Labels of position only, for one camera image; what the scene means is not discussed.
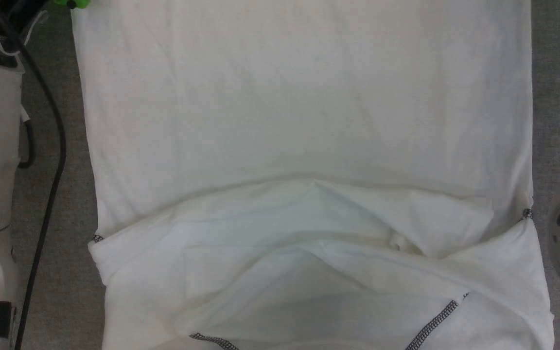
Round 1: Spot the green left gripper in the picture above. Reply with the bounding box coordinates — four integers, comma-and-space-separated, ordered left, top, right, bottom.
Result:
52, 0, 92, 10

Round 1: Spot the white garment with black stitching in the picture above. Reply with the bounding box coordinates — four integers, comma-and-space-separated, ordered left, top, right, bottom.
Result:
70, 0, 555, 350

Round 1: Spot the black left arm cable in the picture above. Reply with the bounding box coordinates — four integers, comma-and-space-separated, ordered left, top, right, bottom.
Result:
0, 0, 68, 350

